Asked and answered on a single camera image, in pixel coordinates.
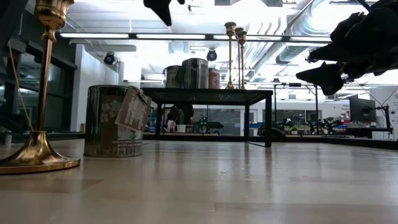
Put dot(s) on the black metal rack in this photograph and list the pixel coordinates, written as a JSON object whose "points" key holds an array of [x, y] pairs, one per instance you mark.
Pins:
{"points": [[316, 105]]}

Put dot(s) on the round black ceiling speaker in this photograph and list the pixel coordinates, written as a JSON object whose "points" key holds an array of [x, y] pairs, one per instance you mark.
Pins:
{"points": [[109, 58], [211, 55]]}

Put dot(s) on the white plant pot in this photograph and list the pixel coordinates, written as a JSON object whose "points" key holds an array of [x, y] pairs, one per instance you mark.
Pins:
{"points": [[181, 128]]}

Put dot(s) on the printed metal tin candle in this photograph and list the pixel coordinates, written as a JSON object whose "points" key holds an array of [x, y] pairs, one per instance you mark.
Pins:
{"points": [[105, 124], [172, 77], [195, 74], [214, 79]]}

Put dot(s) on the long ceiling light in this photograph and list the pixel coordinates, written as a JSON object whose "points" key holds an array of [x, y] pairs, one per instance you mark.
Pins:
{"points": [[93, 35], [171, 36], [270, 38]]}

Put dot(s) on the background black robot arm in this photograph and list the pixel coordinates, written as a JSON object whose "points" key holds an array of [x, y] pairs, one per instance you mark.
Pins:
{"points": [[211, 125], [326, 126]]}

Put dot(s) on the black perforated metal shelf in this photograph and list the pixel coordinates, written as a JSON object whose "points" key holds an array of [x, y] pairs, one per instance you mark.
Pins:
{"points": [[205, 96]]}

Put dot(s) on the black computer monitor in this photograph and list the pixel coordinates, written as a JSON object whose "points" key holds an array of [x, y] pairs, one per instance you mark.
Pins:
{"points": [[362, 109]]}

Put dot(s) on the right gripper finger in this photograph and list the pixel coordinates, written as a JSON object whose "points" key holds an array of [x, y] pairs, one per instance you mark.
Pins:
{"points": [[326, 79], [332, 53]]}

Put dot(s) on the dark office desk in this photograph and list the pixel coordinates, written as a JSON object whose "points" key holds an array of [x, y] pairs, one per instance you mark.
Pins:
{"points": [[367, 130]]}

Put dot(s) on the black aluminium table frame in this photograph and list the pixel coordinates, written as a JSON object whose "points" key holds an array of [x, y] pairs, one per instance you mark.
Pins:
{"points": [[342, 140]]}

